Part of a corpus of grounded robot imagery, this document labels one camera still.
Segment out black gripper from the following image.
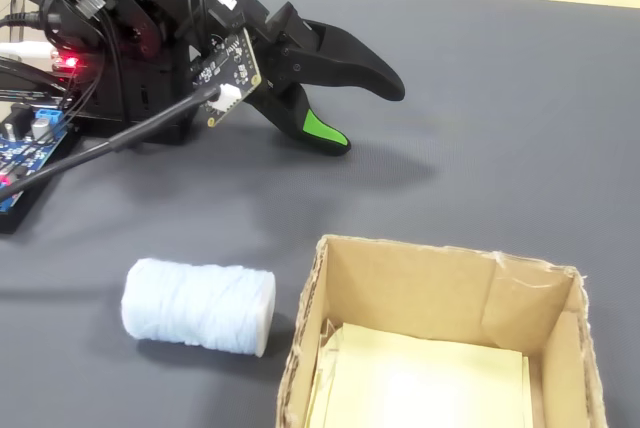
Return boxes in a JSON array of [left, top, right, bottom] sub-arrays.
[[246, 0, 406, 158]]

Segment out white yarn-wrapped cylinder block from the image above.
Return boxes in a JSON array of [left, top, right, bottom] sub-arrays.
[[120, 257, 278, 359]]

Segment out open cardboard box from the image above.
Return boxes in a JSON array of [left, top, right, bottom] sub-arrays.
[[275, 233, 609, 428]]

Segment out large grey table mat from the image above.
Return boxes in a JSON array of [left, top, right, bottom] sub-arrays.
[[0, 0, 640, 428]]

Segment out controller board with red LED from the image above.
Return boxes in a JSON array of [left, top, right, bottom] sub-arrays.
[[48, 49, 89, 77]]

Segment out blue circuit board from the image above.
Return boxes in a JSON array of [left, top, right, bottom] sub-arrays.
[[0, 101, 84, 235]]

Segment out yellow paper sheet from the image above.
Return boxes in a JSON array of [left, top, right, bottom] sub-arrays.
[[303, 321, 534, 428]]

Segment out black camera circuit board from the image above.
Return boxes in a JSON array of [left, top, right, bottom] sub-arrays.
[[191, 26, 264, 129]]

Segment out thick black camera cable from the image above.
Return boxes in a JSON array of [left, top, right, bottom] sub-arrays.
[[0, 86, 225, 202]]

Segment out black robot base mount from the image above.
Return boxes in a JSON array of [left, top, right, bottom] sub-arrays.
[[92, 45, 202, 146]]

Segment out thin black servo wires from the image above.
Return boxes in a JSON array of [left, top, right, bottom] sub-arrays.
[[39, 0, 126, 144]]

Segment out white USB cable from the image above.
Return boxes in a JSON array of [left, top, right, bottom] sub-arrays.
[[0, 41, 58, 61]]

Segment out black power plug cable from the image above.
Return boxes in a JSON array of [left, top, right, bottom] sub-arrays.
[[0, 9, 52, 32]]

